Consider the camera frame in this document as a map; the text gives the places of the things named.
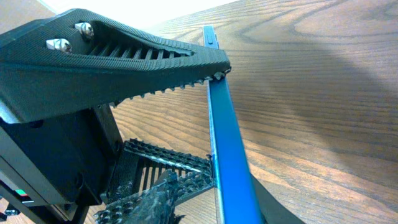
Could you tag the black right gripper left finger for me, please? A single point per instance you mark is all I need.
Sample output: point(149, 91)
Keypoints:
point(155, 205)

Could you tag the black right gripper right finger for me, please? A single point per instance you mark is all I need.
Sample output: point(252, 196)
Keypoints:
point(273, 211)

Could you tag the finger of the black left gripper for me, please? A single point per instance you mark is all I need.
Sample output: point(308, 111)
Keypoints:
point(79, 60)
point(141, 166)

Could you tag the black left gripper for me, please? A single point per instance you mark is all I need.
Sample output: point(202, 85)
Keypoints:
point(53, 170)

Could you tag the blue Samsung Galaxy smartphone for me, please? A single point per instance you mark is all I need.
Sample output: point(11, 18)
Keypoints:
point(234, 189)

